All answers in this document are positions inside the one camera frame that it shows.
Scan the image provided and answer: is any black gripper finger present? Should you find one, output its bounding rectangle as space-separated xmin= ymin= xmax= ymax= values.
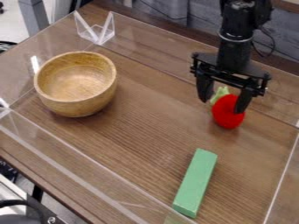
xmin=233 ymin=88 xmax=252 ymax=114
xmin=196 ymin=73 xmax=213 ymax=102

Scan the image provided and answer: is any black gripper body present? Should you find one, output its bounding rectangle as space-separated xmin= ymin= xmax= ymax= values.
xmin=191 ymin=52 xmax=271 ymax=97

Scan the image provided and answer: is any red plush strawberry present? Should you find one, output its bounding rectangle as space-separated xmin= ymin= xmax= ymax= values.
xmin=209 ymin=86 xmax=245 ymax=130

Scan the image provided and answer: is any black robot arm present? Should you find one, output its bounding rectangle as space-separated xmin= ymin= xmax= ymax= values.
xmin=191 ymin=0 xmax=273 ymax=114

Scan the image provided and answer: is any wooden bowl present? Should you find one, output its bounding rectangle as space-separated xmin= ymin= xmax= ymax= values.
xmin=33 ymin=51 xmax=117 ymax=117

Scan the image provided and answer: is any green rectangular block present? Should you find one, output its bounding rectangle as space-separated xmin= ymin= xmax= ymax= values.
xmin=172 ymin=149 xmax=217 ymax=218

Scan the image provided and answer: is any clear acrylic corner bracket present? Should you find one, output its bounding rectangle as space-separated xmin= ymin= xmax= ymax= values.
xmin=73 ymin=11 xmax=116 ymax=46

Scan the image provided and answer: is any clear acrylic front wall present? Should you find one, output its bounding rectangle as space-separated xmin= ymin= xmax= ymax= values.
xmin=0 ymin=102 xmax=195 ymax=224

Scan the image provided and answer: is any grey post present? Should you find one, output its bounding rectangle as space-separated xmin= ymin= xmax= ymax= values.
xmin=17 ymin=0 xmax=50 ymax=36

